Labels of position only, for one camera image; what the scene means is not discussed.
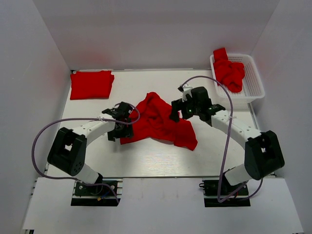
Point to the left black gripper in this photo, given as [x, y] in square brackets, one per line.
[127, 132]

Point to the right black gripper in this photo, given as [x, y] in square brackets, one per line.
[178, 105]

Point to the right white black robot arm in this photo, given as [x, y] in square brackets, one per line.
[262, 152]

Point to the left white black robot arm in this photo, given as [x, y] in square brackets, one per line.
[68, 151]

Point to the folded red t-shirt stack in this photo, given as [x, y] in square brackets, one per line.
[91, 85]

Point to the crumpled red t-shirts in basket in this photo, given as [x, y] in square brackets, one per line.
[229, 74]

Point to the white plastic mesh basket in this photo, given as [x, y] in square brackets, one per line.
[252, 87]

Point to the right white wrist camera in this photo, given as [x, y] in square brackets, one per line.
[186, 91]

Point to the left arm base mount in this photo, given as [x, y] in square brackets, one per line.
[97, 196]

